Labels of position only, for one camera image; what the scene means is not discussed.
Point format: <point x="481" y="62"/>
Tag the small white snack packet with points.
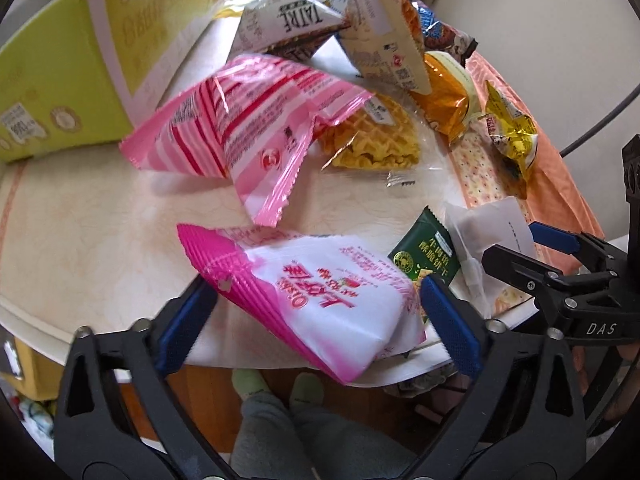
<point x="480" y="230"/>

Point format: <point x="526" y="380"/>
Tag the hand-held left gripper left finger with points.
<point x="185" y="320"/>

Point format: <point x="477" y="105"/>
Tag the grey trousers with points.
<point x="300" y="440"/>

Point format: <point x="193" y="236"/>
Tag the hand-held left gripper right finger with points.
<point x="450" y="325"/>

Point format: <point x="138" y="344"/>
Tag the yellow candy packet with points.
<point x="515" y="135"/>

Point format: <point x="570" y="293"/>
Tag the shiny orange snack packet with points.
<point x="445" y="95"/>

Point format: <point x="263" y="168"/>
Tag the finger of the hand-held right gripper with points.
<point x="555" y="237"/>
<point x="515" y="262"/>

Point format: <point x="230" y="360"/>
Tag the dark blue snack packet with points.
<point x="445" y="35"/>

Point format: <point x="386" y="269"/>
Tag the pink striped snack packet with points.
<point x="225" y="130"/>

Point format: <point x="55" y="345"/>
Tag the white orange snack packet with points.
<point x="380" y="35"/>

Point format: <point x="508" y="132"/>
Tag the white brown snack packet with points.
<point x="280" y="20"/>

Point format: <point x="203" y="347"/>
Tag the pink white snack packet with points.
<point x="325" y="310"/>

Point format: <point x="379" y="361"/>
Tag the orange patterned tablecloth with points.
<point x="560" y="180"/>

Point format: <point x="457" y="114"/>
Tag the green yellow cardboard box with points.
<point x="50" y="60"/>

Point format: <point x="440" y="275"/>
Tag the pale green sock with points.
<point x="307" y="390"/>
<point x="252" y="382"/>

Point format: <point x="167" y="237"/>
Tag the small green snack packet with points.
<point x="425" y="255"/>

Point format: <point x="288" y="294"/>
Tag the clear waffle packet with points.
<point x="370" y="145"/>

